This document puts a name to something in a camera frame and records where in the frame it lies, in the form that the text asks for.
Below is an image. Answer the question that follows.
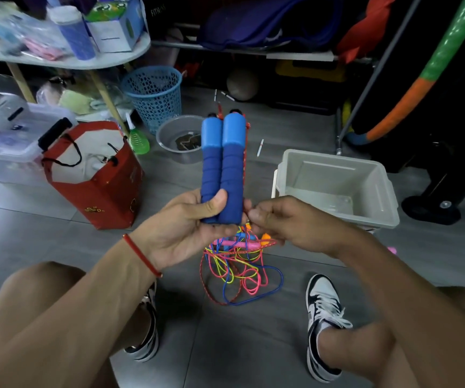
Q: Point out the person's right hand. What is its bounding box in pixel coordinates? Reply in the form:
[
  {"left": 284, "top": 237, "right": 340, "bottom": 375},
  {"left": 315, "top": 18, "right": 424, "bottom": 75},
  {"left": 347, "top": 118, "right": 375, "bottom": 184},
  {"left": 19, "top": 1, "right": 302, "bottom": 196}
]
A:
[{"left": 247, "top": 196, "right": 362, "bottom": 259}]

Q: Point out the person's left hand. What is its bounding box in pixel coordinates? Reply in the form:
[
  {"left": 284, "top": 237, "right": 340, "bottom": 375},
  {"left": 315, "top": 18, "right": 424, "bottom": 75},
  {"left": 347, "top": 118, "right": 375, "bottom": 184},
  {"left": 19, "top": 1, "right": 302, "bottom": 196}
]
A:
[{"left": 129, "top": 189, "right": 240, "bottom": 273}]

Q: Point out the orange handle jump rope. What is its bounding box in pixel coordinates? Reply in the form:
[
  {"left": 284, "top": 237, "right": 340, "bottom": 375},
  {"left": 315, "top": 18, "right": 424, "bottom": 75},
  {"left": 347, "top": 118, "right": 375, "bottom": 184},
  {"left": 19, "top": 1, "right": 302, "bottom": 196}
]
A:
[{"left": 204, "top": 228, "right": 272, "bottom": 286}]

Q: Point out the grey plastic storage bin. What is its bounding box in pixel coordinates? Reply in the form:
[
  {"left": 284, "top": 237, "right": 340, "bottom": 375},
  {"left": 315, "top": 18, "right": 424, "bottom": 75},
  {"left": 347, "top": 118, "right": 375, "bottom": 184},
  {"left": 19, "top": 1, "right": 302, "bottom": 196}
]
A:
[{"left": 271, "top": 149, "right": 400, "bottom": 233}]

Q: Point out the pile of jump ropes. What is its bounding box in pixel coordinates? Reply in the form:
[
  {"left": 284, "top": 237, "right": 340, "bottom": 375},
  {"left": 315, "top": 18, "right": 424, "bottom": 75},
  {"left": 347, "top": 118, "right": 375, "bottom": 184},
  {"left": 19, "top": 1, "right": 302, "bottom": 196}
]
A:
[{"left": 199, "top": 226, "right": 285, "bottom": 307}]

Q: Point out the blue foam handle skipping rope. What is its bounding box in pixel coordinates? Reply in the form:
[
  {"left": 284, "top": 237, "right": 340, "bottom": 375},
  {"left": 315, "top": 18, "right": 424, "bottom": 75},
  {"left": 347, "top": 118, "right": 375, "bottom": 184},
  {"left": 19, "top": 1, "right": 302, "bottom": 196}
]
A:
[{"left": 198, "top": 102, "right": 268, "bottom": 307}]

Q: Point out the person's left forearm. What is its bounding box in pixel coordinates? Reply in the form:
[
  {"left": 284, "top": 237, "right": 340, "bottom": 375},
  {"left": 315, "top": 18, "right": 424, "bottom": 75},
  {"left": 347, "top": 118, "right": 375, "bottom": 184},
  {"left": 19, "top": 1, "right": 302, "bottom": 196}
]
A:
[{"left": 0, "top": 238, "right": 162, "bottom": 388}]

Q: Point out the person's right forearm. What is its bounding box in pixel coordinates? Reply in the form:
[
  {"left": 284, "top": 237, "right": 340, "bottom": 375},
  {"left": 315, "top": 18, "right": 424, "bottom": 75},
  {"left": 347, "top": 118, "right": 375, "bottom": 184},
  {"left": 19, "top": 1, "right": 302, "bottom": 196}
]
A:
[{"left": 337, "top": 230, "right": 465, "bottom": 388}]

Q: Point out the person's right shoe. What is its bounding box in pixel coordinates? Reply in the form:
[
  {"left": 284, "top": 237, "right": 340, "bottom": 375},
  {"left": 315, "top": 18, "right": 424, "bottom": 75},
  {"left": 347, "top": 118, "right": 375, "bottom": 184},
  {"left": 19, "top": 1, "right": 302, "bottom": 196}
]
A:
[{"left": 305, "top": 273, "right": 354, "bottom": 384}]

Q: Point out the person's shoe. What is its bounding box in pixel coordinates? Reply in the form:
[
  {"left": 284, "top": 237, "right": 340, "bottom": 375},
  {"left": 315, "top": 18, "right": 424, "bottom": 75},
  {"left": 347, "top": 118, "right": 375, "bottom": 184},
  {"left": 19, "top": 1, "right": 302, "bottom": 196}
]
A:
[
  {"left": 305, "top": 273, "right": 354, "bottom": 384},
  {"left": 124, "top": 282, "right": 160, "bottom": 363}
]

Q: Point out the person's left shoe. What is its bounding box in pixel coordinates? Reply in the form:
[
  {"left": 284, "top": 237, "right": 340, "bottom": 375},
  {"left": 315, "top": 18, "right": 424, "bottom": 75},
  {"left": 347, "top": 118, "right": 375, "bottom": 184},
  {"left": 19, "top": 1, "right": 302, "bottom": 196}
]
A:
[{"left": 124, "top": 282, "right": 160, "bottom": 363}]

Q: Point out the person's right leg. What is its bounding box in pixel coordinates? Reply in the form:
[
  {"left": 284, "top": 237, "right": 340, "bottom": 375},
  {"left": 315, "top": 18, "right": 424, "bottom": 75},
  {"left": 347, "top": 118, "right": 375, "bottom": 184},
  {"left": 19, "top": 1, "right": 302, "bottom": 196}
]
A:
[{"left": 317, "top": 286, "right": 465, "bottom": 388}]

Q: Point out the person's leg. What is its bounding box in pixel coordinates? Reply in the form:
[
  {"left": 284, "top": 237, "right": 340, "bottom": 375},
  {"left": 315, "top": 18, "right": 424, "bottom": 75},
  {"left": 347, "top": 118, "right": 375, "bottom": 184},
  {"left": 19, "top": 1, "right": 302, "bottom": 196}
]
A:
[
  {"left": 0, "top": 261, "right": 152, "bottom": 388},
  {"left": 317, "top": 286, "right": 465, "bottom": 388}
]

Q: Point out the person's left leg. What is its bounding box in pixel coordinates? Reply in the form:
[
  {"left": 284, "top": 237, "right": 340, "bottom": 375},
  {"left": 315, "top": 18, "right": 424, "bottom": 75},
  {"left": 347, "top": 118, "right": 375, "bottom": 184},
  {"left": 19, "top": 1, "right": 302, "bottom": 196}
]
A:
[{"left": 0, "top": 261, "right": 152, "bottom": 388}]

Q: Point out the clear plastic storage bin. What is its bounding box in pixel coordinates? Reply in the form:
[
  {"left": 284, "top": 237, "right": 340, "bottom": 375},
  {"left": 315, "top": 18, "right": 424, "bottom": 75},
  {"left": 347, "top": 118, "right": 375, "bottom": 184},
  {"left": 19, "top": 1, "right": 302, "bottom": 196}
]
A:
[{"left": 0, "top": 91, "right": 78, "bottom": 186}]

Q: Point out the red paper bag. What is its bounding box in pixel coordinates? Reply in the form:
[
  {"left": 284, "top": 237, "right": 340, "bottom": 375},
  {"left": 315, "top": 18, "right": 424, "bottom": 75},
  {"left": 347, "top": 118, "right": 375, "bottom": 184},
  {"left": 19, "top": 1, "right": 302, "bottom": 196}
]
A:
[{"left": 41, "top": 121, "right": 144, "bottom": 231}]

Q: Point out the green spray bottle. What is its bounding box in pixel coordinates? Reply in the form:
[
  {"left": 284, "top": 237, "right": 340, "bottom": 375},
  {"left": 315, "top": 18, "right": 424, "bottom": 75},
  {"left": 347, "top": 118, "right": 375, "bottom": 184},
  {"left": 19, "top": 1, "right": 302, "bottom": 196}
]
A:
[{"left": 125, "top": 112, "right": 151, "bottom": 155}]

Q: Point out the grey plastic basin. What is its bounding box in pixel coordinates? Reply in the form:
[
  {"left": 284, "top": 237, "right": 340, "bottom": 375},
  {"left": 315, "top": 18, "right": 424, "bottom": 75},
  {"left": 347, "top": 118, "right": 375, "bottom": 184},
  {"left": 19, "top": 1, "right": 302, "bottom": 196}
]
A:
[{"left": 155, "top": 115, "right": 205, "bottom": 164}]

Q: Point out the blue mesh wastebasket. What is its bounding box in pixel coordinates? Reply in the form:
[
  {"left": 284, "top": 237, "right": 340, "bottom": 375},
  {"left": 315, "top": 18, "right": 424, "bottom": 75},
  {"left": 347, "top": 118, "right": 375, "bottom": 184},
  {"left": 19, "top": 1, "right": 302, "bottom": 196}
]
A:
[{"left": 120, "top": 65, "right": 183, "bottom": 135}]

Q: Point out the multicoloured hula hoop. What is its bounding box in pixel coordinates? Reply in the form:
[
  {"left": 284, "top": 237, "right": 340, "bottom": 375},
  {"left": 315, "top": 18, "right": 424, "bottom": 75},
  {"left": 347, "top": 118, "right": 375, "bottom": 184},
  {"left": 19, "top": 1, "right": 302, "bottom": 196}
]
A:
[{"left": 345, "top": 0, "right": 465, "bottom": 146}]

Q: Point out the black weight machine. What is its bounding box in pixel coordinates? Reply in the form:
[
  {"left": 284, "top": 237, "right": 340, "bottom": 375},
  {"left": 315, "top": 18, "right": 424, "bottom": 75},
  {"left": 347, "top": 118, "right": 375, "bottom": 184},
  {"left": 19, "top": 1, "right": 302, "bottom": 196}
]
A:
[{"left": 349, "top": 0, "right": 465, "bottom": 226}]

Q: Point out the black rectangular pad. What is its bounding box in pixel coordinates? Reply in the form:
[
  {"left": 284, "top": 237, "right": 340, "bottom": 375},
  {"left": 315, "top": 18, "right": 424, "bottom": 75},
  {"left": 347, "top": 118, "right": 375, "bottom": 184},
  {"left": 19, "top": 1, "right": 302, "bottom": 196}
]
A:
[{"left": 37, "top": 117, "right": 74, "bottom": 152}]

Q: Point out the brown ball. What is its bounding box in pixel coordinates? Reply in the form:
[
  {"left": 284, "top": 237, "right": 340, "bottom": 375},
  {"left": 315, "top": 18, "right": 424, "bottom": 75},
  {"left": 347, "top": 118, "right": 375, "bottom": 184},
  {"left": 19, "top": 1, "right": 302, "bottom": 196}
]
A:
[{"left": 226, "top": 68, "right": 259, "bottom": 102}]

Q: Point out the yellow flat board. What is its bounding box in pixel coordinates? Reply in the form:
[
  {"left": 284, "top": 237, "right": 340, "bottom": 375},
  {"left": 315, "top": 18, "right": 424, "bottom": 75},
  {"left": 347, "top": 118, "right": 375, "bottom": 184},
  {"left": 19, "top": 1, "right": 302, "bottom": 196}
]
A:
[{"left": 275, "top": 59, "right": 346, "bottom": 84}]

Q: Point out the clear plastic bag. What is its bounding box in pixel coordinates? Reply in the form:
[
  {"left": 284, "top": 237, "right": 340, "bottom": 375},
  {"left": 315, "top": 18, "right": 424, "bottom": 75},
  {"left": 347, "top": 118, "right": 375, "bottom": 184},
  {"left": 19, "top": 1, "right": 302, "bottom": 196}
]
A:
[{"left": 36, "top": 74, "right": 134, "bottom": 120}]

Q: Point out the white oval side table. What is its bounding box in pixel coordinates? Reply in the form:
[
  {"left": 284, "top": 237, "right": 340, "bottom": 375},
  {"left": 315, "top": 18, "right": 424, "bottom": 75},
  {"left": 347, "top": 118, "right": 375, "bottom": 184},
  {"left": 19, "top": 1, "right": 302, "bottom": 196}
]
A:
[{"left": 0, "top": 32, "right": 152, "bottom": 136}]

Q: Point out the orange red fabric bag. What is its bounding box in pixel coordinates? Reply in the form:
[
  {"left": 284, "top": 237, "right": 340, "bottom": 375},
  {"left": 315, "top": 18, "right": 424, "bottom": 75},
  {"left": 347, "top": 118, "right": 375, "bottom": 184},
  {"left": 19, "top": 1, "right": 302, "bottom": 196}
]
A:
[{"left": 335, "top": 0, "right": 397, "bottom": 64}]

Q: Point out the blue folded mat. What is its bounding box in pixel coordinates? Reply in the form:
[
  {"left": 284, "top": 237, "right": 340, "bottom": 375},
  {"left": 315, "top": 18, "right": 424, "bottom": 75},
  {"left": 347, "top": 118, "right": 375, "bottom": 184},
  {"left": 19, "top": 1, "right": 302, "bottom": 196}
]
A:
[{"left": 197, "top": 0, "right": 342, "bottom": 51}]

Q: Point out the blue cup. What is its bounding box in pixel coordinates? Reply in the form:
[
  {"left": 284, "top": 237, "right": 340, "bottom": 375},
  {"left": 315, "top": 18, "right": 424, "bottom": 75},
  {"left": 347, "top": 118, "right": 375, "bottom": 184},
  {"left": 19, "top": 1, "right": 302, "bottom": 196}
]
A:
[{"left": 48, "top": 5, "right": 97, "bottom": 61}]

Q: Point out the pink packet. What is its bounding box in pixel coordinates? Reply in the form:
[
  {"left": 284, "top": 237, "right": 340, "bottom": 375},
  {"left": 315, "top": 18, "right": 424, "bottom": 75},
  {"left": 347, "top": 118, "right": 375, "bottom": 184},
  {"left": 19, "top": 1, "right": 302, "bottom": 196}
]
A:
[{"left": 22, "top": 36, "right": 70, "bottom": 61}]

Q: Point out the red string bracelet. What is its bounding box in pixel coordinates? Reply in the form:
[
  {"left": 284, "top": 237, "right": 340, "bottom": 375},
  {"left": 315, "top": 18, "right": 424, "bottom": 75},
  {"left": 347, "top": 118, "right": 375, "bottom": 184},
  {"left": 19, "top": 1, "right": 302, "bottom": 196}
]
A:
[{"left": 122, "top": 233, "right": 164, "bottom": 279}]

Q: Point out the brown tangled strap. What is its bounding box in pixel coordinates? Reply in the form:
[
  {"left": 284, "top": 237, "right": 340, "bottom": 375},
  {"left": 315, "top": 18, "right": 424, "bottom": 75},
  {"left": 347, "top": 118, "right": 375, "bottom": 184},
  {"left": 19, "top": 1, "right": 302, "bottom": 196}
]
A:
[{"left": 174, "top": 133, "right": 202, "bottom": 151}]

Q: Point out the white cable bundle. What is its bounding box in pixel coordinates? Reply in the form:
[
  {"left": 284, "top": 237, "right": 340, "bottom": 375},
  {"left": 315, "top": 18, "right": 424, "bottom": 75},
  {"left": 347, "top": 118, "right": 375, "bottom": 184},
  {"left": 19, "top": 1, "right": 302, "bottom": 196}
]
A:
[{"left": 83, "top": 153, "right": 114, "bottom": 172}]

